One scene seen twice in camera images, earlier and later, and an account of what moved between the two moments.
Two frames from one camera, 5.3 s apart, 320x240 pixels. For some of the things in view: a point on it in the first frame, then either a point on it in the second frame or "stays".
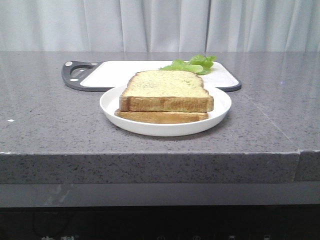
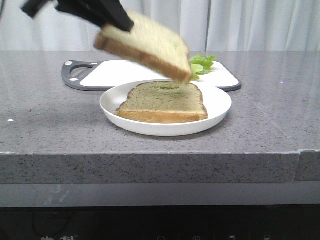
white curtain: x=222 y=26 stays
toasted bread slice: x=165 y=90 → x=149 y=42
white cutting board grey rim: x=102 y=76 stays
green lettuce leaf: x=199 y=64 stays
